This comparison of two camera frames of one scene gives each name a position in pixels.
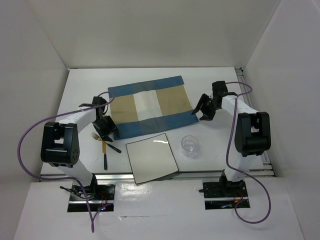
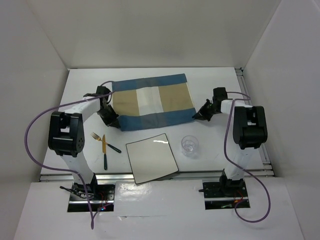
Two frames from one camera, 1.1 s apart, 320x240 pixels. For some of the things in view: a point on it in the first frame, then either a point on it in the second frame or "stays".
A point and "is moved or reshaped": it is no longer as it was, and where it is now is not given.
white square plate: [151, 158] stays
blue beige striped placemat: [149, 106] is moved or reshaped
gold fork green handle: [98, 138] stays
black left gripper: [111, 128] -> [112, 121]
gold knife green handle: [104, 152] stays
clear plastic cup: [190, 146] stays
